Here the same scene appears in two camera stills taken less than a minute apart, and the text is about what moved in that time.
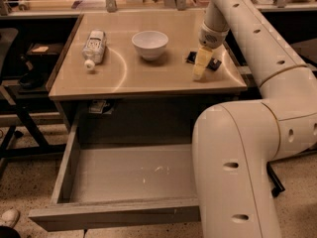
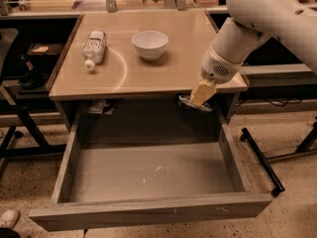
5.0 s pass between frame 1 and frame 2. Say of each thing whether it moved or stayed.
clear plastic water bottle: stayed
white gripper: moved
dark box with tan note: stayed
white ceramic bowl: stayed
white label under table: stayed
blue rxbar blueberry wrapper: moved
